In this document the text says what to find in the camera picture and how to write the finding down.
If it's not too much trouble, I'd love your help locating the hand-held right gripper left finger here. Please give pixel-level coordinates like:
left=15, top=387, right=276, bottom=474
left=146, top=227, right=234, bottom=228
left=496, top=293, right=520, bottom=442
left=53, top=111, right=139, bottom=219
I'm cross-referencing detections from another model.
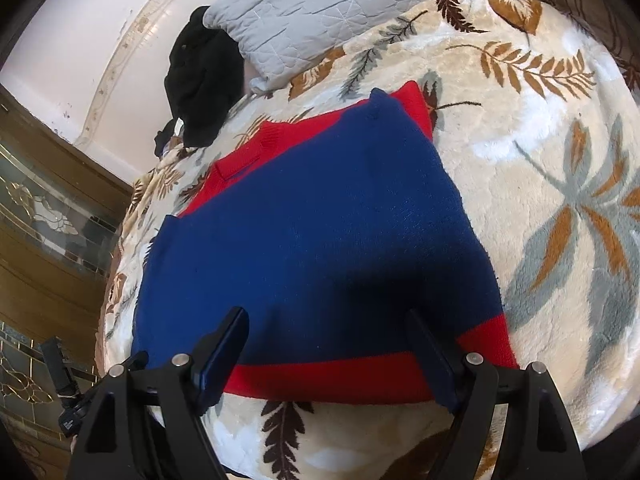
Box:
left=65, top=307, right=250, bottom=480

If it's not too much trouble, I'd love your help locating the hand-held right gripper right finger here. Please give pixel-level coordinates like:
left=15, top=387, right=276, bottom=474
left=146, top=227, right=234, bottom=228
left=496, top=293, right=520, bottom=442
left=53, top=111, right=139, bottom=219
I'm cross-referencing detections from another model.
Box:
left=406, top=309, right=587, bottom=480

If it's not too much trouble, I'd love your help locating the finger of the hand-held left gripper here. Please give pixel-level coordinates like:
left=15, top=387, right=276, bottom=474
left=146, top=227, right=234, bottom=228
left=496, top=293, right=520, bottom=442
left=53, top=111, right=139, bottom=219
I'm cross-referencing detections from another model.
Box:
left=39, top=336, right=72, bottom=397

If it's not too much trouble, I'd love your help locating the red and blue sweater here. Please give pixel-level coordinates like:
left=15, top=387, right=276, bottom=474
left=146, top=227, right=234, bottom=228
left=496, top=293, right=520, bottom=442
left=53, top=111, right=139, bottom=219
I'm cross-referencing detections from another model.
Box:
left=131, top=81, right=519, bottom=406

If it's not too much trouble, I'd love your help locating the wooden door with stained glass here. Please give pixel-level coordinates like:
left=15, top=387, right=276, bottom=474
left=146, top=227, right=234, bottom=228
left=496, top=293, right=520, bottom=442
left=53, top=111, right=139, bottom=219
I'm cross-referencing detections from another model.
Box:
left=0, top=85, right=133, bottom=480

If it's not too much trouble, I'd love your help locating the leaf print blanket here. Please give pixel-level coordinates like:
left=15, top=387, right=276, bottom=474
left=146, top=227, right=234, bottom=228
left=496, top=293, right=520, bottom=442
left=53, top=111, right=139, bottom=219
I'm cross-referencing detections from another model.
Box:
left=97, top=0, right=640, bottom=480

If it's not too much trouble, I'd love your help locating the small dark cloth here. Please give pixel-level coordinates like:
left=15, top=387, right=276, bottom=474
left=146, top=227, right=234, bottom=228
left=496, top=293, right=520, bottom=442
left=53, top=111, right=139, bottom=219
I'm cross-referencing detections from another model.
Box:
left=152, top=119, right=184, bottom=159

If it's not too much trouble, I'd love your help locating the black garment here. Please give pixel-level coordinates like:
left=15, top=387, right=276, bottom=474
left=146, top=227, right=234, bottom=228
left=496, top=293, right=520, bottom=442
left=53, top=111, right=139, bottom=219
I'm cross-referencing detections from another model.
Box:
left=162, top=6, right=246, bottom=147

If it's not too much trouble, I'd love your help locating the grey quilted pillow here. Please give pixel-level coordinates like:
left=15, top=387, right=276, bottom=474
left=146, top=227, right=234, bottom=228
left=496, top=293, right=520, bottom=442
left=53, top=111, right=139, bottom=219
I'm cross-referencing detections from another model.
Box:
left=202, top=0, right=491, bottom=95

